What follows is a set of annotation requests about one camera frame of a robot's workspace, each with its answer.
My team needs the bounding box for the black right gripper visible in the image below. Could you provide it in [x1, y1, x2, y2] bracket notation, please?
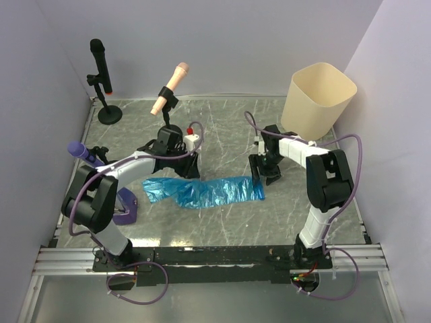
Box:
[249, 151, 284, 186]

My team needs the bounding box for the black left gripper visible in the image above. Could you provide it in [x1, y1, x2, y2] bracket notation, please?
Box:
[167, 147, 201, 180]

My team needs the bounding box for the blue plastic trash bag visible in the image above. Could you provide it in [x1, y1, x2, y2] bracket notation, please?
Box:
[142, 176, 265, 209]

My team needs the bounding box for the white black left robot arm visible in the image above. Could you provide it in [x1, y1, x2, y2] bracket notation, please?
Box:
[61, 128, 203, 271]

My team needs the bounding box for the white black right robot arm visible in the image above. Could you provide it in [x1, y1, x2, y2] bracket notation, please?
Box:
[248, 124, 354, 268]

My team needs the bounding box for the cream plastic trash bin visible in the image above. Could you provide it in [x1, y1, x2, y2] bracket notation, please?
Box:
[281, 63, 357, 141]

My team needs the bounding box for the purple wedge holder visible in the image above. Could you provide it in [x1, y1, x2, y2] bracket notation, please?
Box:
[112, 188, 138, 225]

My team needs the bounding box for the peach pink microphone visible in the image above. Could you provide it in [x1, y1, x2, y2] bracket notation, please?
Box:
[150, 62, 189, 115]

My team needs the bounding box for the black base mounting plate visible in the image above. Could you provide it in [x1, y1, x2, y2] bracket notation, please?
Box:
[92, 245, 333, 287]

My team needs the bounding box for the purple microphone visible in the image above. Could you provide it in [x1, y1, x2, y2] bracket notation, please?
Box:
[67, 141, 104, 168]

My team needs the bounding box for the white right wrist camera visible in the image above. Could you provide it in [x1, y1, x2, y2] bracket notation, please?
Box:
[254, 136, 265, 155]

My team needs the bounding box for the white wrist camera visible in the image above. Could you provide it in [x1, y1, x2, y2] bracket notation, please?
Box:
[254, 136, 265, 155]
[183, 127, 201, 151]

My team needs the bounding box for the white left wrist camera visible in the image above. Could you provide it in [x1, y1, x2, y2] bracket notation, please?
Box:
[183, 127, 201, 151]

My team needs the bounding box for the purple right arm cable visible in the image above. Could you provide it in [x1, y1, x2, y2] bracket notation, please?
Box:
[244, 110, 365, 301]

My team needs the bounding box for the aluminium rail frame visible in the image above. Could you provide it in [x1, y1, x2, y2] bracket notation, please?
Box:
[32, 244, 389, 276]

